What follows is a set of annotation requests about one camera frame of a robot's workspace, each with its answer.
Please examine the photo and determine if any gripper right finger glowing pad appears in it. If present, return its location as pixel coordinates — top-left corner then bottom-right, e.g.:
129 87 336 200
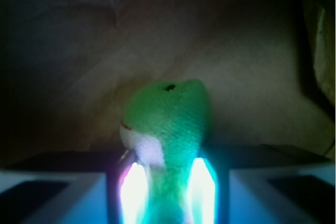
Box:
188 144 335 223

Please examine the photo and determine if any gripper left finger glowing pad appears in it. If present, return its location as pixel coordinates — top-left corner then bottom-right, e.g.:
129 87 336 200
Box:
1 152 147 223

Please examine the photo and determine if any green plush animal toy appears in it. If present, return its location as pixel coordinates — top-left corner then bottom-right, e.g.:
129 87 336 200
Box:
120 79 212 223

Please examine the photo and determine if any brown paper bag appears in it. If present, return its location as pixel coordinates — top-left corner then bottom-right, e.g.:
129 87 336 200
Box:
1 0 335 167

